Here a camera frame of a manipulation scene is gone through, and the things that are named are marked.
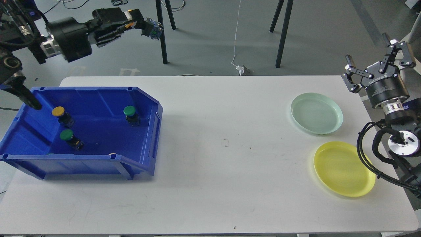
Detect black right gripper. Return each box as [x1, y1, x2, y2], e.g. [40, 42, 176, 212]
[341, 33, 417, 111]

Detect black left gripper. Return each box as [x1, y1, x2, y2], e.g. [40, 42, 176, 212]
[40, 9, 152, 63]

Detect green push button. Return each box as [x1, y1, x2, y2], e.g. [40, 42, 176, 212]
[59, 129, 85, 150]
[123, 105, 140, 126]

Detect yellow push button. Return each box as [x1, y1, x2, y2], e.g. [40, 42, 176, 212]
[123, 9, 164, 41]
[51, 106, 75, 128]

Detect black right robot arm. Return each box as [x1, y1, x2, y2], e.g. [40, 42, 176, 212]
[341, 33, 421, 198]

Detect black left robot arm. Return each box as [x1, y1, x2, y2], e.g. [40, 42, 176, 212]
[1, 0, 163, 110]

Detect light green plate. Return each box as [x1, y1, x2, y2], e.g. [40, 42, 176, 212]
[289, 92, 343, 135]

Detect yellow plate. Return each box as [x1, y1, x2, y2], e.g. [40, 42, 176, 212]
[313, 141, 376, 198]

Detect white chair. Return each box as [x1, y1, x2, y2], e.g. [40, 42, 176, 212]
[407, 12, 421, 43]

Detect black stand legs left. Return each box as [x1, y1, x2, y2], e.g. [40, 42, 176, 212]
[155, 0, 176, 65]

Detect black stand legs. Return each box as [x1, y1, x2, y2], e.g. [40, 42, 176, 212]
[155, 0, 176, 65]
[269, 0, 294, 68]

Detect black stand legs right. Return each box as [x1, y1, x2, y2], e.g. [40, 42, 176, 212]
[269, 0, 294, 68]

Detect blue plastic bin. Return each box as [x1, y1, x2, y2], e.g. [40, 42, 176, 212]
[1, 87, 163, 180]

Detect black floor cable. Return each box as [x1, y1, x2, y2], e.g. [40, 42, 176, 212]
[43, 0, 91, 15]

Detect white charger with cable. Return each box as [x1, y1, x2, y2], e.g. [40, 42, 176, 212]
[231, 0, 247, 76]

